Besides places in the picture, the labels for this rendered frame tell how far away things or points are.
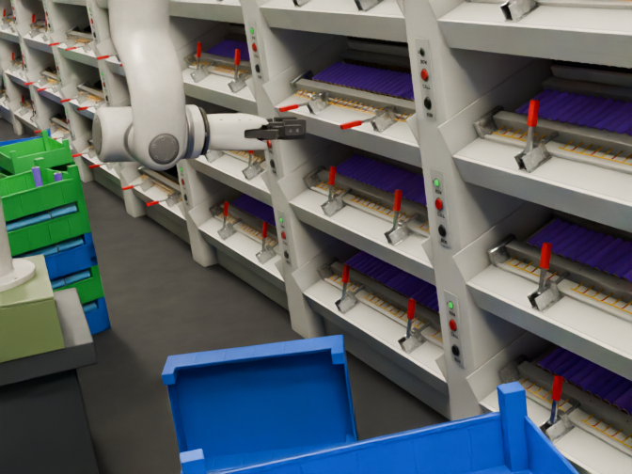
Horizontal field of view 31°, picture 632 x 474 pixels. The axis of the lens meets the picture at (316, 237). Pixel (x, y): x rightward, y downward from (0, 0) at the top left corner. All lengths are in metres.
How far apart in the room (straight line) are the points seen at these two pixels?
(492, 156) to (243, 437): 0.69
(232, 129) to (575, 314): 0.59
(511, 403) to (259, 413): 1.04
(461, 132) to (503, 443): 0.76
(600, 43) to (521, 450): 0.54
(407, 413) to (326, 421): 0.17
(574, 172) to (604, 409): 0.36
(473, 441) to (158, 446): 1.17
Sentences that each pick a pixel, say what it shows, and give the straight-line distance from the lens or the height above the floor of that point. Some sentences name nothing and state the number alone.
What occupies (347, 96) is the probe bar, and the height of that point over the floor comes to 0.55.
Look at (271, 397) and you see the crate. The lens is 1.99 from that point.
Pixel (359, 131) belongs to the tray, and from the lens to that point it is 1.99.
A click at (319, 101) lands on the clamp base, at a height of 0.54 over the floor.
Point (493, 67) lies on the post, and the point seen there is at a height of 0.63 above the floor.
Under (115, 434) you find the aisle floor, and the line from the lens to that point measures 2.23.
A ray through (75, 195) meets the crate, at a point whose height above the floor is 0.33.
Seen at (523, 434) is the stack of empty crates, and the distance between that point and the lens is 1.03.
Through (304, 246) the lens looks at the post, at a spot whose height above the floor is 0.21.
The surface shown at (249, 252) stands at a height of 0.12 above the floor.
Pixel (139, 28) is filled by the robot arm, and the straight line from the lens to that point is 1.73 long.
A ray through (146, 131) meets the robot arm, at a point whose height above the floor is 0.62.
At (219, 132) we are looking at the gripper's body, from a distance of 1.79.
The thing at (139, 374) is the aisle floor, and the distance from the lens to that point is 2.47.
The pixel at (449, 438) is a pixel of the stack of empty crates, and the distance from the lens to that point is 1.03.
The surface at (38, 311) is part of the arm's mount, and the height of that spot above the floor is 0.35.
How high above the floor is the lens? 0.91
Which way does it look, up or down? 16 degrees down
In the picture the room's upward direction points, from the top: 8 degrees counter-clockwise
